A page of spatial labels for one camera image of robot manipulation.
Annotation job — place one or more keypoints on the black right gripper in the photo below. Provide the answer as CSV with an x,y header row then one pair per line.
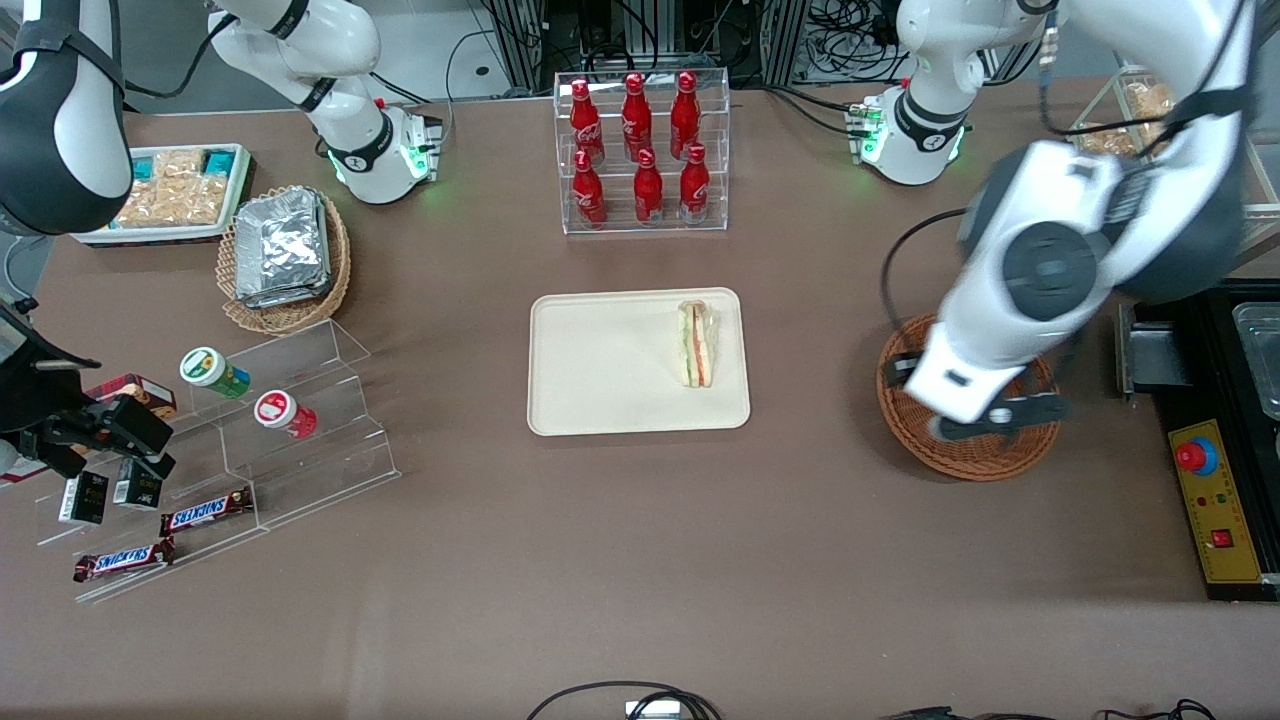
x,y
28,398

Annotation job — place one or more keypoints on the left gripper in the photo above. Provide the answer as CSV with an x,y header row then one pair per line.
x,y
897,370

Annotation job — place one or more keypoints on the triangle sandwich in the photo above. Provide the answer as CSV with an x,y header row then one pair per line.
x,y
697,345

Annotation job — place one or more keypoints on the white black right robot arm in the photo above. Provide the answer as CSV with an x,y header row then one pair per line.
x,y
60,120

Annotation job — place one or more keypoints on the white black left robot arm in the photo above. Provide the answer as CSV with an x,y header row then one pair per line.
x,y
1050,270

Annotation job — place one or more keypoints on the round brown wicker basket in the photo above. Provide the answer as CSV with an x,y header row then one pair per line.
x,y
960,455

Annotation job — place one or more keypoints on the oval tan wicker basket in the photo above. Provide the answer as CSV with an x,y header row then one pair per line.
x,y
290,318

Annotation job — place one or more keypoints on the beige rectangular tray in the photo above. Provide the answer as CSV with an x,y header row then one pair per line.
x,y
600,370

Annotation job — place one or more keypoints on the small black box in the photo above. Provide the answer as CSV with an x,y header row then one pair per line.
x,y
83,498
138,487

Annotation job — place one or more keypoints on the brown red snack box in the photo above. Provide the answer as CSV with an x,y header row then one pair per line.
x,y
145,390

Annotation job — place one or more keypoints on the Snickers chocolate bar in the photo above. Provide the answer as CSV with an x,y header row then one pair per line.
x,y
205,511
122,560

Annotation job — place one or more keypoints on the green can white lid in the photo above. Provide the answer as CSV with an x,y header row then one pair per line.
x,y
205,367

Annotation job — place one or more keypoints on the red can white lid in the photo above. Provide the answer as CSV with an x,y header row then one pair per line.
x,y
275,408

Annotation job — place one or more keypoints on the clear acrylic stepped shelf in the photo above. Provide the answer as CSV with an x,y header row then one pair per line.
x,y
320,470

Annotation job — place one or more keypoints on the white plastic bin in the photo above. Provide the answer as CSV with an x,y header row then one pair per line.
x,y
150,236

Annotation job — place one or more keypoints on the silver foil pack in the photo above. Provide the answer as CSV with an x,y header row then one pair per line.
x,y
280,245
300,298

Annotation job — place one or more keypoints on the clear cracker pack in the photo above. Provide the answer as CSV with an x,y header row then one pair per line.
x,y
170,203
178,163

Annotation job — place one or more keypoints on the red cola bottle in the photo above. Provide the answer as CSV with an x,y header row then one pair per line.
x,y
648,190
685,115
694,185
588,190
636,118
585,125

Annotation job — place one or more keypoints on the teal snack pack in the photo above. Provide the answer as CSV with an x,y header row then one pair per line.
x,y
220,160
143,168

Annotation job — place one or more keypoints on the red emergency stop button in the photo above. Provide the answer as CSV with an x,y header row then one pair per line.
x,y
1195,456

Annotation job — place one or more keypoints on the clear bread pack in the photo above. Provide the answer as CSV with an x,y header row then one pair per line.
x,y
1105,140

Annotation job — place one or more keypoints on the black machine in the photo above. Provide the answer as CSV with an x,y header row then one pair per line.
x,y
1210,310

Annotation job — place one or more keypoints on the brown table mat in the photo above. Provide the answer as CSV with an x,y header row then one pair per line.
x,y
640,560

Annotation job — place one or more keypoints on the yellow control panel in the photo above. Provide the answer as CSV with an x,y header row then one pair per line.
x,y
1225,500

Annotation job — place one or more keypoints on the steel pan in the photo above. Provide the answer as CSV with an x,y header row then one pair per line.
x,y
1262,350

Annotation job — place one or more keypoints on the clear acrylic bottle rack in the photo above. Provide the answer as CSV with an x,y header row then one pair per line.
x,y
560,210

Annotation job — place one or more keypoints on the grey metal bracket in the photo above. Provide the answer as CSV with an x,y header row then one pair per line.
x,y
1155,350

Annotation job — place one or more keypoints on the aluminium frame post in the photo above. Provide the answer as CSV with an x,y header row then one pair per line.
x,y
530,40
785,40

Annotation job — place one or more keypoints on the red rocker switch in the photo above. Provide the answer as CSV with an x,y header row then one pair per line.
x,y
1222,538

